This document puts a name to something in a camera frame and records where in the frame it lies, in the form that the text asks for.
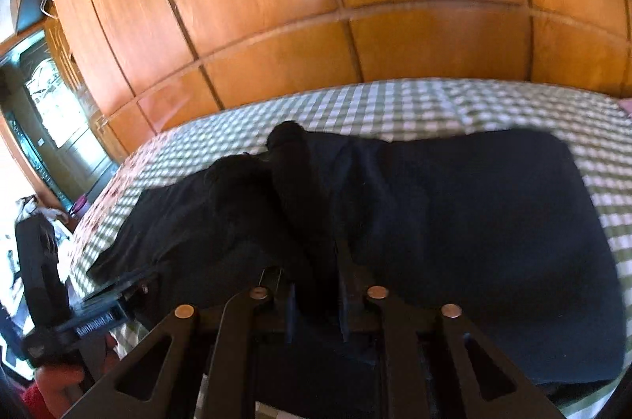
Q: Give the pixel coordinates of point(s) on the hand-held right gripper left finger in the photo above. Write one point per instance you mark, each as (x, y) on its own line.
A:
(276, 300)

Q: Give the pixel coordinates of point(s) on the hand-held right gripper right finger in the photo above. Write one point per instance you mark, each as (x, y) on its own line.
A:
(345, 310)

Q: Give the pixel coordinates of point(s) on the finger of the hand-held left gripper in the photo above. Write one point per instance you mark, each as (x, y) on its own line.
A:
(123, 285)

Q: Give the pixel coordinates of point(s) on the black embroidered pants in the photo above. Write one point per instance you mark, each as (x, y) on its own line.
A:
(469, 226)

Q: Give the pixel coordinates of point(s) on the person's left hand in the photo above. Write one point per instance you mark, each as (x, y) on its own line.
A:
(57, 382)

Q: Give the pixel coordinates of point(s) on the floral patterned quilt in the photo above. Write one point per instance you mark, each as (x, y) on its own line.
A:
(106, 206)

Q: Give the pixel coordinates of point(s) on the purple container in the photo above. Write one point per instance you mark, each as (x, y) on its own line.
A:
(80, 206)

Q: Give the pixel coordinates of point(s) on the white crumpled cloth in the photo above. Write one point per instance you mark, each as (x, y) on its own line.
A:
(37, 209)

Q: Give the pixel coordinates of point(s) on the green white gingham bed cover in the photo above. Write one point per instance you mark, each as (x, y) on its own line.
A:
(419, 103)

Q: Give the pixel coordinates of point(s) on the inlaid wooden cabinet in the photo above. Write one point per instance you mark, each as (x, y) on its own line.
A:
(64, 63)

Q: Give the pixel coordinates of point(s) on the wooden panelled wardrobe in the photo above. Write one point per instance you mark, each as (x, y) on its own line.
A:
(296, 4)

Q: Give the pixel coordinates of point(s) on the pink cat print pillow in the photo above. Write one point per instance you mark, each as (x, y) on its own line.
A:
(627, 107)

